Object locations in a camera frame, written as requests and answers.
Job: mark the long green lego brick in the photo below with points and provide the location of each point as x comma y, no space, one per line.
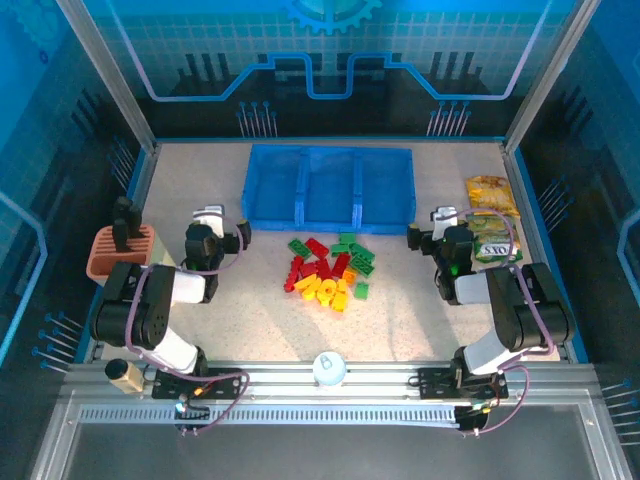
362,266
362,251

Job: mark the small red lego brick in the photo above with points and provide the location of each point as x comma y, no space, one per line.
296,265

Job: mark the long red lego brick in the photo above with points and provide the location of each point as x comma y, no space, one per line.
324,267
316,247
341,264

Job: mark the orange lego brick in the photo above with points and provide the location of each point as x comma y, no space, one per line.
350,275

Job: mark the small yellow lego brick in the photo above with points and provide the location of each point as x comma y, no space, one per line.
344,286

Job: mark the blue three-compartment bin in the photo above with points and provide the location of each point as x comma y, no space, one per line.
325,190

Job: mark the yellow lego brick with holes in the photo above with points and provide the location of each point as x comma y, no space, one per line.
328,290

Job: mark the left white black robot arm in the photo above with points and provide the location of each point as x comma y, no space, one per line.
125,310

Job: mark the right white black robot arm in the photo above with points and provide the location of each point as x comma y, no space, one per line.
540,310

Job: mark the green snack bag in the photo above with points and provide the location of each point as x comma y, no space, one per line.
495,247

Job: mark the yellow snack bag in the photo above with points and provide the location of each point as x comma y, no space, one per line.
490,195

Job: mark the pink cream knife block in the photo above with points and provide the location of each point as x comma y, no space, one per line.
110,255

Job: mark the beige cylinder with black cap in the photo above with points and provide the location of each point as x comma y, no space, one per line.
127,377

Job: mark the white round dome knob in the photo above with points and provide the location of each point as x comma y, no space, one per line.
329,369

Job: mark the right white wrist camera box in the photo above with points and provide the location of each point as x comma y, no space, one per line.
442,220

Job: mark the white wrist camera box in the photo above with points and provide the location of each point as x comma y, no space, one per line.
210,217
442,220

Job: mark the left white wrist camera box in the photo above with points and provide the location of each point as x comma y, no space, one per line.
210,217

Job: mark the aluminium side rail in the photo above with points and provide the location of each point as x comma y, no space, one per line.
511,162
147,175

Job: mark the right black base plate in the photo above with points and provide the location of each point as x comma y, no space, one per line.
435,382

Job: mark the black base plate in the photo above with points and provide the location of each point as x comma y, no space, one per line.
435,382
225,382

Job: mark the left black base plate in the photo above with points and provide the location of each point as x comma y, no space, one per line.
225,382

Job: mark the aluminium cross rail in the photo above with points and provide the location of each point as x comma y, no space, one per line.
280,375

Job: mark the black connector bracket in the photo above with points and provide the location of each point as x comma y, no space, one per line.
472,425
192,425

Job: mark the aluminium upright post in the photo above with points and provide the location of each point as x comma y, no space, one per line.
548,75
110,75

